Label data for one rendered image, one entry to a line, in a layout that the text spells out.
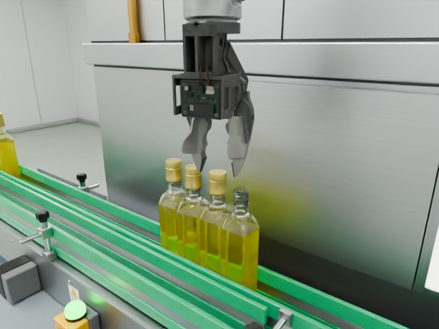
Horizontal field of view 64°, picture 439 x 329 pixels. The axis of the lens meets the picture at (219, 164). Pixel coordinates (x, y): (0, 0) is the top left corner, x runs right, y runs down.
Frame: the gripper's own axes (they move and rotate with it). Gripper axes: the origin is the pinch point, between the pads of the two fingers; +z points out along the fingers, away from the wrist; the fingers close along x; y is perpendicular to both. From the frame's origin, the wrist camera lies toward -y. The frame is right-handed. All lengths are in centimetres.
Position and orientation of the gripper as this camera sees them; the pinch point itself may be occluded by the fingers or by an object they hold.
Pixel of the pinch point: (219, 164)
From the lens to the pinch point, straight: 53.6
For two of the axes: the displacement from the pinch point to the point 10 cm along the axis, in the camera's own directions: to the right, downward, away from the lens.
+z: 0.0, 9.5, 3.2
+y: -3.8, 3.0, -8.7
